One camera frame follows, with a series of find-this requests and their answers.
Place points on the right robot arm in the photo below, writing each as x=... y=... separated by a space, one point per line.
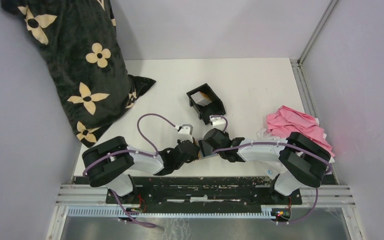
x=298 y=161

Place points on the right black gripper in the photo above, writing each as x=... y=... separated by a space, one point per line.
x=225 y=134

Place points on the aluminium frame rail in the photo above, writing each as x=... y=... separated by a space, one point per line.
x=297 y=65

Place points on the stack of credit cards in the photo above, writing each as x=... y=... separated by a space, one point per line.
x=201 y=98

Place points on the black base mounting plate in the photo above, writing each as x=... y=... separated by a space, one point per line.
x=205 y=195

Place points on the black plastic tray box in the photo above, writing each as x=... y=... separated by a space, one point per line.
x=214 y=108

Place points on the black floral blanket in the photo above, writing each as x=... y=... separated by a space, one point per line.
x=78 y=41

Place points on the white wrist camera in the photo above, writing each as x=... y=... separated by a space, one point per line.
x=218 y=121
x=184 y=132

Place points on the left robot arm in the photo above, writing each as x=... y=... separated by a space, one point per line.
x=106 y=163

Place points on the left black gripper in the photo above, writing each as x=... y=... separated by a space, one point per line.
x=195 y=155

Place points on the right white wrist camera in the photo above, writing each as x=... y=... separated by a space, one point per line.
x=218 y=121

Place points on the white cloth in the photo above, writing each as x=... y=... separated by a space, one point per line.
x=273 y=167

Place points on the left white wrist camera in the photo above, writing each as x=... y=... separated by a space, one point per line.
x=184 y=132

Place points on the pink cloth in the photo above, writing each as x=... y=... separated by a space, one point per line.
x=287 y=120

